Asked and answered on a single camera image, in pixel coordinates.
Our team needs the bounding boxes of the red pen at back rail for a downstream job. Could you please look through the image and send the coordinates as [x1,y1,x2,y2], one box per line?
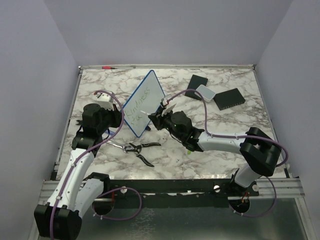
[101,66,117,70]

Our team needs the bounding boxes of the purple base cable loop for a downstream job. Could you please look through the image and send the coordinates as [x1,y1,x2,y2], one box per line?
[91,186,143,221]

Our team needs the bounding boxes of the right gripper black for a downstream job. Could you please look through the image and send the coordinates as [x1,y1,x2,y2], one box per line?
[149,106,184,141]

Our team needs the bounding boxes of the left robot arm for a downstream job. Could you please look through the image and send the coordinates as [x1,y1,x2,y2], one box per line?
[34,103,123,240]

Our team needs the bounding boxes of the black flat box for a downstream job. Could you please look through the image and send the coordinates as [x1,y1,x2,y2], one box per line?
[184,74,208,101]

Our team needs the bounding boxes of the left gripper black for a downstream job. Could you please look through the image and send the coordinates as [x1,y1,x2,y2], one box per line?
[98,103,125,134]

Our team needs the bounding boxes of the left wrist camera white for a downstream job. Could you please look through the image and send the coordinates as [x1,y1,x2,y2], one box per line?
[94,92,115,111]

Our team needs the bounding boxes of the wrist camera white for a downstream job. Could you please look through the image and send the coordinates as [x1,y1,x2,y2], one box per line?
[94,92,115,111]
[161,97,176,117]

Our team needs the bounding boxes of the aluminium table frame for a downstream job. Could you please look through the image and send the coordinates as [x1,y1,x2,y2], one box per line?
[27,63,313,240]

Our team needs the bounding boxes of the black network switch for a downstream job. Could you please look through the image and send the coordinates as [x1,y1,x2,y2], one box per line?
[214,88,246,111]

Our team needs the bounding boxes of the black handled pliers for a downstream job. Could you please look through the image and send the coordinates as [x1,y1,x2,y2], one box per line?
[125,141,162,168]

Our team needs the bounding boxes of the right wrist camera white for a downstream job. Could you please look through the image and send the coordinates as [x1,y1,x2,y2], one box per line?
[161,97,176,117]

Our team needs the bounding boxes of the white small router box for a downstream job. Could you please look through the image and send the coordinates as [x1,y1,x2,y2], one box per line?
[194,84,216,103]

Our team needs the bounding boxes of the blue framed whiteboard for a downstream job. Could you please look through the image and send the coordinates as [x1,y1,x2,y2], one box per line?
[123,70,165,138]

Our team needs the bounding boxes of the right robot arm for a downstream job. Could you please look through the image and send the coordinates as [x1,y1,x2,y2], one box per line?
[148,110,282,196]

